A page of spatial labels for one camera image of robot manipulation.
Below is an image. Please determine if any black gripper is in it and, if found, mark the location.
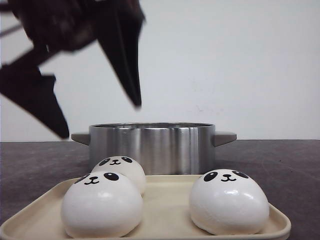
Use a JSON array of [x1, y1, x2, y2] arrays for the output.
[[0, 0, 145, 139]]

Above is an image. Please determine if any cream panda bun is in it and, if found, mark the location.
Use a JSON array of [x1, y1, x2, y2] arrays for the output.
[[91, 155, 147, 196]]

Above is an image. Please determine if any stainless steel steamer pot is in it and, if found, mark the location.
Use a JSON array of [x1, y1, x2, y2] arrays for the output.
[[71, 122, 237, 175]]

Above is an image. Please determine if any cream plastic tray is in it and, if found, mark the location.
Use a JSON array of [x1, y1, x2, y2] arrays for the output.
[[0, 175, 292, 240]]

